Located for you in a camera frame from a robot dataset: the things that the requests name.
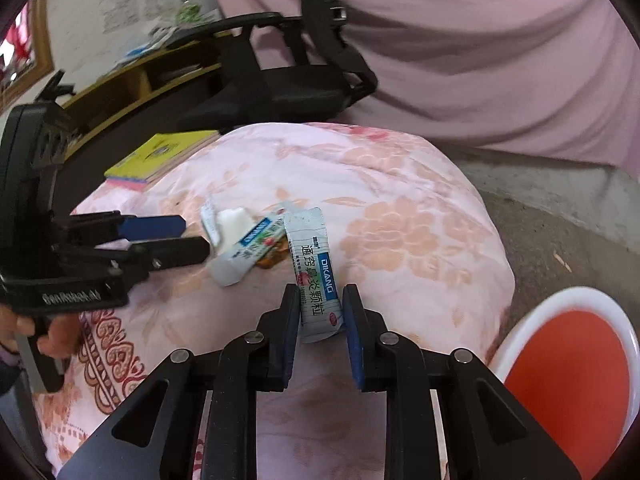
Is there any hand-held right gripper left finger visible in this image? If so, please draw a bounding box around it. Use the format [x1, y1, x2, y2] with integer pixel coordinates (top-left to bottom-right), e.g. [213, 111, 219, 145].
[56, 284, 301, 480]

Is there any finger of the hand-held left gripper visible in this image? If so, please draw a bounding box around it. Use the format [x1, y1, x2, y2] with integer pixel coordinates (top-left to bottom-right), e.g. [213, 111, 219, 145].
[75, 235, 211, 286]
[70, 212, 188, 246]

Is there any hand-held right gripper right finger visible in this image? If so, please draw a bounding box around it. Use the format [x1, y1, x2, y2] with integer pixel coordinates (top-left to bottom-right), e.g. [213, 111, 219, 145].
[341, 284, 583, 480]

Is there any squeezed toothpaste tube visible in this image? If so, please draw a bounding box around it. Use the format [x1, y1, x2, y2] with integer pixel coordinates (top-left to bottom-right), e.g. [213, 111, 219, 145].
[207, 207, 261, 287]

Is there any white medicine sachet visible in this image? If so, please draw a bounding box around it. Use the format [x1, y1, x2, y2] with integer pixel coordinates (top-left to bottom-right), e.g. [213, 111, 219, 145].
[283, 206, 346, 344]

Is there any white sachet blue label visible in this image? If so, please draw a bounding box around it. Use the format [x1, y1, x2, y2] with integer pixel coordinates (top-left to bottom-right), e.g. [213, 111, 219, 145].
[239, 202, 296, 268]

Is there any white orange plastic basin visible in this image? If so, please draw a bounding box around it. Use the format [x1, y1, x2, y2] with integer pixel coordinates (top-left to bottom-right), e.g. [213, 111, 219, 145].
[492, 286, 640, 480]

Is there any person's left hand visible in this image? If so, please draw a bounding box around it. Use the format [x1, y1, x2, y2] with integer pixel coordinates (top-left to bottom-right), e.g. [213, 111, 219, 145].
[0, 305, 81, 361]

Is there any yellow book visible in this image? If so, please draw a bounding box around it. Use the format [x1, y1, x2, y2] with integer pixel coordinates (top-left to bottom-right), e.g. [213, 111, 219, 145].
[104, 131, 221, 181]

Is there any pink floral blanket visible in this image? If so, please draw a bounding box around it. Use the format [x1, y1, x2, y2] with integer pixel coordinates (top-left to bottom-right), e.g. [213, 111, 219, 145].
[32, 121, 516, 480]

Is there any wooden shelf unit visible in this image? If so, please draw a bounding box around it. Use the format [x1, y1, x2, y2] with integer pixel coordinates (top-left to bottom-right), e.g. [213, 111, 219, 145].
[60, 35, 241, 196]

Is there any pile of papers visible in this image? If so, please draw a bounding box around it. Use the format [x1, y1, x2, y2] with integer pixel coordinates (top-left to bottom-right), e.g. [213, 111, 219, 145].
[115, 22, 193, 68]

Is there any black office chair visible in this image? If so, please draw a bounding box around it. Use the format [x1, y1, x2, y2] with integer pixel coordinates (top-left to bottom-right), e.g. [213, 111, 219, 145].
[175, 0, 378, 133]

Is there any pink curtain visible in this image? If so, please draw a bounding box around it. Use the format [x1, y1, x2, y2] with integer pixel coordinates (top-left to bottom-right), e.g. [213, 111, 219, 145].
[202, 0, 640, 181]

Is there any wooden window frame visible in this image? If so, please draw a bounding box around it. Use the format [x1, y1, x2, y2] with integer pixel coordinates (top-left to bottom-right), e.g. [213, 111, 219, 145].
[0, 0, 55, 111]

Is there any white wall sheet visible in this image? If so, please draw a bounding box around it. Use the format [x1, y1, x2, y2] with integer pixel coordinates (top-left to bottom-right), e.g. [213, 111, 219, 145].
[95, 0, 141, 36]

